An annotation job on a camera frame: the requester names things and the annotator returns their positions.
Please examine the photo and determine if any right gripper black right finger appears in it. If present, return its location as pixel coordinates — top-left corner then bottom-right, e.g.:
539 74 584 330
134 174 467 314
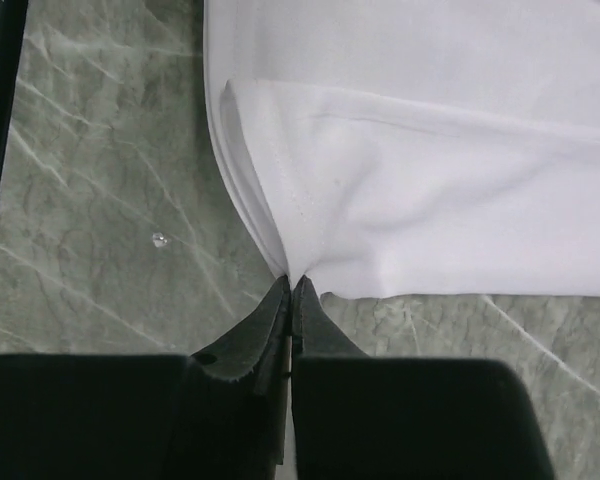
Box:
291 278 555 479

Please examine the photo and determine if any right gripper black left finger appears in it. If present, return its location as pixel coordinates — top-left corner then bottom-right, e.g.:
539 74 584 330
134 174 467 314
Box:
0 278 289 479

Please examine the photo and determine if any white t-shirt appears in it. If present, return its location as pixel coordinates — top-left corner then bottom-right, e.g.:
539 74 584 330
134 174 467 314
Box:
203 1 600 299

